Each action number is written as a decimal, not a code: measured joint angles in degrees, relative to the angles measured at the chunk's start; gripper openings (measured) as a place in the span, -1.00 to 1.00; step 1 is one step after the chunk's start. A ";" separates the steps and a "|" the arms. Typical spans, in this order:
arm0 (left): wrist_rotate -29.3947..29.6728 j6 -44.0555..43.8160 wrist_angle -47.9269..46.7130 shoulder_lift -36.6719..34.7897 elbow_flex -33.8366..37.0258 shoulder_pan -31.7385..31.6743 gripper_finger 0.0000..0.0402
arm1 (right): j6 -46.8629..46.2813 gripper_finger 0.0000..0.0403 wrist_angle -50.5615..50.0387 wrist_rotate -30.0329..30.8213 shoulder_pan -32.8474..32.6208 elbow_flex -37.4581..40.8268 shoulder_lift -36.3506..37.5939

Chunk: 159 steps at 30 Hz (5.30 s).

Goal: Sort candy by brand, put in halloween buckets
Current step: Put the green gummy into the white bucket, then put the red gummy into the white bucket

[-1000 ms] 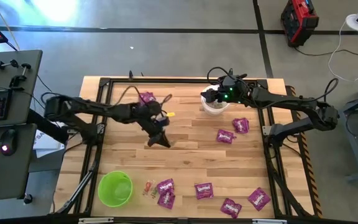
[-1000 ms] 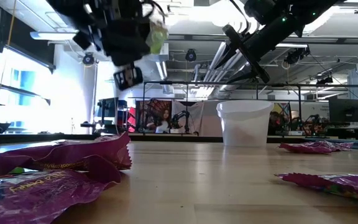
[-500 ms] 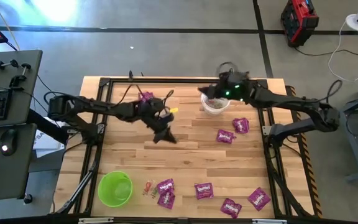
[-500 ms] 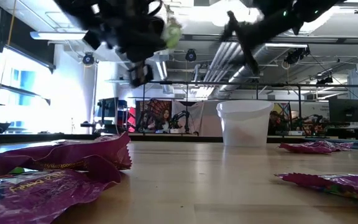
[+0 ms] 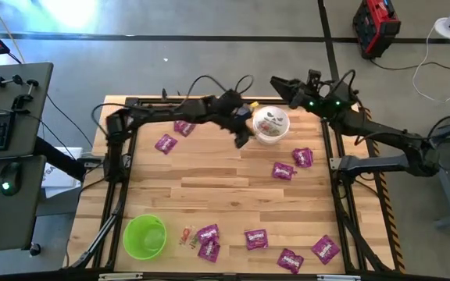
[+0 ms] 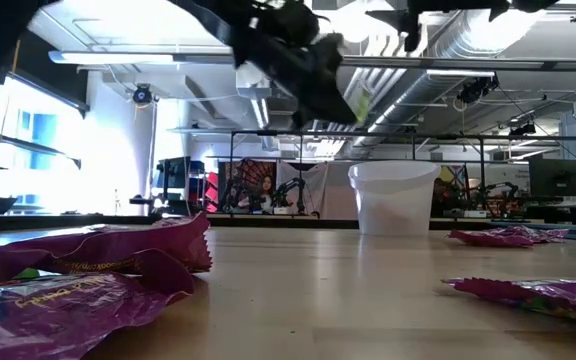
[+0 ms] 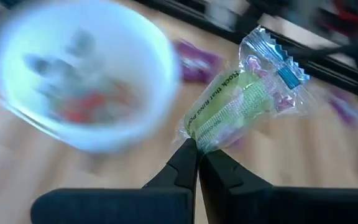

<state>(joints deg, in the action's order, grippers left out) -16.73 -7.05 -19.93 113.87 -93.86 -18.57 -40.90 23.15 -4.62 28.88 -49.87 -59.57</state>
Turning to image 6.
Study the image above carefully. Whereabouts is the black background monitor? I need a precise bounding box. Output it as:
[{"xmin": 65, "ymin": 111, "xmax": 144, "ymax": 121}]
[
  {"xmin": 527, "ymin": 158, "xmax": 576, "ymax": 199},
  {"xmin": 155, "ymin": 155, "xmax": 193, "ymax": 190}
]

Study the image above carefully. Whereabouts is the white plastic halloween bucket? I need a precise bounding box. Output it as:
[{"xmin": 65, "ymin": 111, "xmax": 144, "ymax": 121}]
[{"xmin": 347, "ymin": 159, "xmax": 442, "ymax": 237}]

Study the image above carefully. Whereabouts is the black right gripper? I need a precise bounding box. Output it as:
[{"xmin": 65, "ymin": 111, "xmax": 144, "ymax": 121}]
[{"xmin": 366, "ymin": 0, "xmax": 512, "ymax": 54}]

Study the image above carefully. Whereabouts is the white hanging cloth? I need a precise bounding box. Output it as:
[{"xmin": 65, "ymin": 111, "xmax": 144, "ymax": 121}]
[{"xmin": 275, "ymin": 160, "xmax": 330, "ymax": 216}]

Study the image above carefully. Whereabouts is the purple Skittles candy pack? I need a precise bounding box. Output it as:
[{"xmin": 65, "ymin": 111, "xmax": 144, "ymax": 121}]
[
  {"xmin": 0, "ymin": 211, "xmax": 214, "ymax": 282},
  {"xmin": 441, "ymin": 277, "xmax": 576, "ymax": 327},
  {"xmin": 0, "ymin": 248, "xmax": 197, "ymax": 360},
  {"xmin": 447, "ymin": 225, "xmax": 537, "ymax": 249},
  {"xmin": 505, "ymin": 224, "xmax": 571, "ymax": 244}
]

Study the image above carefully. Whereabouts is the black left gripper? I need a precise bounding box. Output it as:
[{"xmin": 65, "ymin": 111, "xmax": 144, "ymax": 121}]
[{"xmin": 167, "ymin": 0, "xmax": 360, "ymax": 130}]

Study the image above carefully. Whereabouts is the printed picture banner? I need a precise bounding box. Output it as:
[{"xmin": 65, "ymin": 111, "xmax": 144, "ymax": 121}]
[{"xmin": 217, "ymin": 158, "xmax": 278, "ymax": 215}]

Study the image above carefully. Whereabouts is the background black pipe frame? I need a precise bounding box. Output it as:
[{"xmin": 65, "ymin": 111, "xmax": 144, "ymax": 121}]
[{"xmin": 228, "ymin": 129, "xmax": 576, "ymax": 221}]

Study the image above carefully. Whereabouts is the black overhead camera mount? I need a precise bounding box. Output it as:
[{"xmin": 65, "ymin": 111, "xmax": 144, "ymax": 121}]
[{"xmin": 456, "ymin": 74, "xmax": 500, "ymax": 106}]

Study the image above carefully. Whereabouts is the black round ceiling camera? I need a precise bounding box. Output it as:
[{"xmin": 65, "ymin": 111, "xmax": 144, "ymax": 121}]
[{"xmin": 131, "ymin": 83, "xmax": 155, "ymax": 106}]

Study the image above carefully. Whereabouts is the silver overhead rig bar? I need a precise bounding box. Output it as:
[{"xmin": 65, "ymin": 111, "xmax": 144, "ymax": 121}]
[{"xmin": 47, "ymin": 48, "xmax": 576, "ymax": 72}]

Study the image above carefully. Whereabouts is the green hard candy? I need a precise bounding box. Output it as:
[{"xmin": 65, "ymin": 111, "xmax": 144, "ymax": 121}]
[
  {"xmin": 353, "ymin": 89, "xmax": 372, "ymax": 125},
  {"xmin": 0, "ymin": 267, "xmax": 42, "ymax": 290}
]

